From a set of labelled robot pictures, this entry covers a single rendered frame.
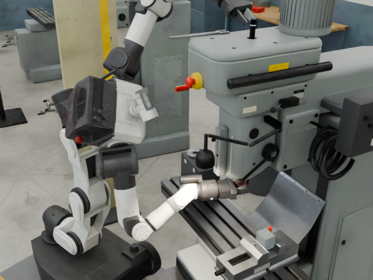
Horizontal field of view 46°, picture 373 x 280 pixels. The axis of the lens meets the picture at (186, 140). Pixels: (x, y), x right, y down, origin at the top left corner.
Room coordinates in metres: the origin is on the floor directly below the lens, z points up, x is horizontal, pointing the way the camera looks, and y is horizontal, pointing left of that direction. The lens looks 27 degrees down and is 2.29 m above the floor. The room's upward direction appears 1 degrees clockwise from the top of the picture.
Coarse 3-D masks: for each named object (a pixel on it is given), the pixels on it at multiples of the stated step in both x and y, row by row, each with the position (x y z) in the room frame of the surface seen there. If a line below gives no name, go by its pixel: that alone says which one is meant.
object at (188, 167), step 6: (192, 150) 2.03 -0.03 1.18; (198, 150) 2.03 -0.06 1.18; (186, 156) 1.99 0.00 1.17; (192, 156) 1.97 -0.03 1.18; (186, 162) 1.96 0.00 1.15; (192, 162) 1.93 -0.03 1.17; (186, 168) 1.96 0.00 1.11; (192, 168) 1.90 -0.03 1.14; (198, 168) 1.87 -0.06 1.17; (210, 168) 1.87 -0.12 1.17; (186, 174) 1.96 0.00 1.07; (192, 174) 1.90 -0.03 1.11; (204, 174) 1.84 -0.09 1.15; (210, 174) 1.86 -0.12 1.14; (216, 180) 1.88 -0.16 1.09; (198, 198) 1.84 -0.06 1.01
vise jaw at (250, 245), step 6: (246, 240) 1.42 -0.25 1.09; (252, 240) 1.42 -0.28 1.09; (240, 246) 1.42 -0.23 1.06; (246, 246) 1.40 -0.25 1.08; (252, 246) 1.39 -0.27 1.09; (258, 246) 1.39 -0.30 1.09; (246, 252) 1.38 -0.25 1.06; (252, 252) 1.36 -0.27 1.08; (258, 252) 1.35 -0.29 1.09; (264, 252) 1.35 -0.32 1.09; (252, 258) 1.35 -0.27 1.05; (258, 258) 1.33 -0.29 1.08; (264, 258) 1.34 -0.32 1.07
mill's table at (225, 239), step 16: (176, 176) 2.09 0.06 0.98; (176, 192) 1.93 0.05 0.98; (192, 208) 1.79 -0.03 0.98; (208, 208) 1.79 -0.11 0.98; (224, 208) 1.82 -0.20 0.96; (192, 224) 1.73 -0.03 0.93; (208, 224) 1.66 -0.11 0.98; (224, 224) 1.66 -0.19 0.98; (240, 224) 1.69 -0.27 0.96; (208, 240) 1.60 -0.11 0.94; (224, 240) 1.55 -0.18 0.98; (240, 240) 1.58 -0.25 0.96; (288, 272) 1.35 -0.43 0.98; (304, 272) 1.36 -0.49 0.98
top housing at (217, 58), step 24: (192, 48) 1.54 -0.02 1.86; (216, 48) 1.45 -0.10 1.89; (240, 48) 1.45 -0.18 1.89; (264, 48) 1.47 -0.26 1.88; (288, 48) 1.52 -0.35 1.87; (312, 48) 1.57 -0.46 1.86; (192, 72) 1.54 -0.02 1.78; (216, 72) 1.41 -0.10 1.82; (240, 72) 1.42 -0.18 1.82; (264, 72) 1.47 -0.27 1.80
